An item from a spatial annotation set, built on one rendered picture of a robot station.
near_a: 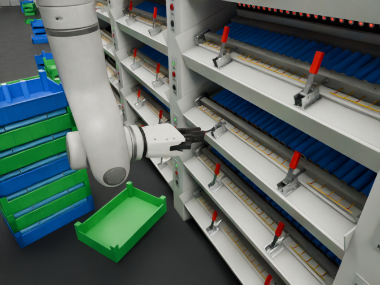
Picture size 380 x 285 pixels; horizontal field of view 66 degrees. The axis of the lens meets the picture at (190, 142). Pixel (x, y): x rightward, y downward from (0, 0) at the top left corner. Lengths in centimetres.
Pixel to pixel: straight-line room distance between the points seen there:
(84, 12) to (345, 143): 46
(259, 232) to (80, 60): 58
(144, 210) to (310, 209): 82
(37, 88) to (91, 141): 72
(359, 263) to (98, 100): 52
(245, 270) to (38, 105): 82
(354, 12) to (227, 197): 59
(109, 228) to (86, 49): 83
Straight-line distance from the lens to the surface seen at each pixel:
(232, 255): 100
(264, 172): 69
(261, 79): 64
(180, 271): 109
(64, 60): 57
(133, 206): 131
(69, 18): 54
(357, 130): 50
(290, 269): 76
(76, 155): 64
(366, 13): 47
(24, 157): 110
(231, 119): 81
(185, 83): 92
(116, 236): 121
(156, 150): 69
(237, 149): 75
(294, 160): 61
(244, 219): 84
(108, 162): 58
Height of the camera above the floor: 89
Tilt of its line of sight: 31 degrees down
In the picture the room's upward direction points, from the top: straight up
